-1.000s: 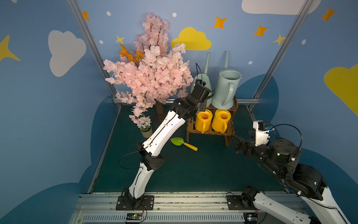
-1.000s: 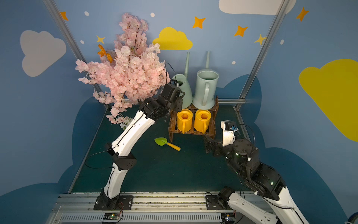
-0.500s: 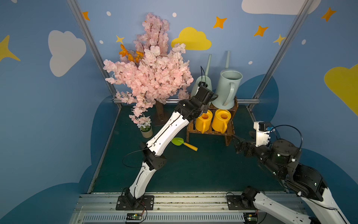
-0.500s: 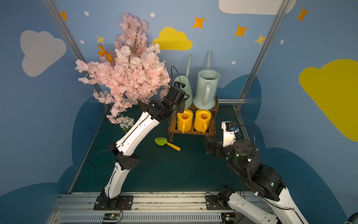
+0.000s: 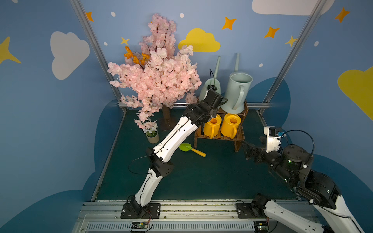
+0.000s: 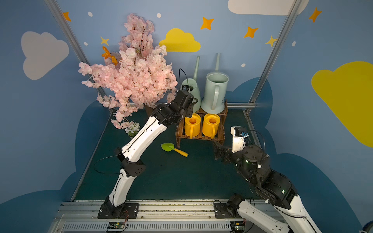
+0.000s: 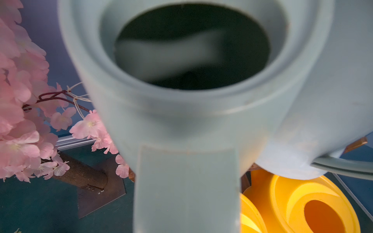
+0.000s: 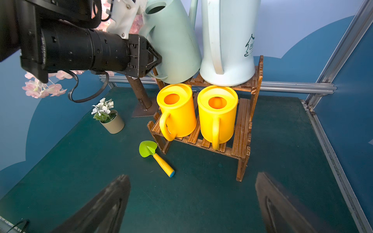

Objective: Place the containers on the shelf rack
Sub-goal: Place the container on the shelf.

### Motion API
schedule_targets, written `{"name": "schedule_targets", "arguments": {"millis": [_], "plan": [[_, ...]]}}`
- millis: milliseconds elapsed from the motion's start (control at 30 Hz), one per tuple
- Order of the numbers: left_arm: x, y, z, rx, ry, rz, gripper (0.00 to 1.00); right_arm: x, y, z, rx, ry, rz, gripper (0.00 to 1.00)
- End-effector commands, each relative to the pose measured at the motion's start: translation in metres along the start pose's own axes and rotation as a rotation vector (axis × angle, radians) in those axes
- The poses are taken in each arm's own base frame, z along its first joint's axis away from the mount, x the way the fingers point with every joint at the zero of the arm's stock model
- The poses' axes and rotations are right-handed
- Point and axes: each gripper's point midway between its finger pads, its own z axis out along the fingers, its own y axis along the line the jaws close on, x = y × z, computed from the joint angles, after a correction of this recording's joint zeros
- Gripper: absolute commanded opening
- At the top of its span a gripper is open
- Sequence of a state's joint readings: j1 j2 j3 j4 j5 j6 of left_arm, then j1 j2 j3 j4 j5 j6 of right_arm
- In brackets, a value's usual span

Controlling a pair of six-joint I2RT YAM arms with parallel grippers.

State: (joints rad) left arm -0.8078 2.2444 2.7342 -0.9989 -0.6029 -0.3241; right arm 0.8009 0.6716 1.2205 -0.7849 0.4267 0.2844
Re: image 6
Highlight sage green watering can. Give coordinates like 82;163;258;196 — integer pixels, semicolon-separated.
181;56;202;113

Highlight yellow watering can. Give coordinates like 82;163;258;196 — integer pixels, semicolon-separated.
202;114;220;139
184;113;202;139

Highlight pale blue watering can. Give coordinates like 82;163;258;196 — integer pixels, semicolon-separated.
201;53;230;114

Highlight brown wooden slatted shelf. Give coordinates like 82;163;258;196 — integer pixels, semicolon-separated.
175;100;228;149

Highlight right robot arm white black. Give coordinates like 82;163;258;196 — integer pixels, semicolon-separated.
213;143;320;233

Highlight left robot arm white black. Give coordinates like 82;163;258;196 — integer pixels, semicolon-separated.
98;90;197;218

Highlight green yellow toy shovel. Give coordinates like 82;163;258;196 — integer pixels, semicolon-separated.
161;143;188;157

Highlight pink blossom artificial tree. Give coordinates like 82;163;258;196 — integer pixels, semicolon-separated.
79;14;178;131

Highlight small potted white flowers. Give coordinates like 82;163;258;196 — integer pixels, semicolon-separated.
125;121;140;138

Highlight back aluminium wall rail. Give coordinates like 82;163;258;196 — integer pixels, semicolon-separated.
128;101;257;109

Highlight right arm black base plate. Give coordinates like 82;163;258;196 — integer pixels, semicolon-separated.
214;201;254;218

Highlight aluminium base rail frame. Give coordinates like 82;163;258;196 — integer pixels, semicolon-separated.
48;199;285;233

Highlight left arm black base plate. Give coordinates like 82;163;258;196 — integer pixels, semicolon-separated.
97;202;139;219

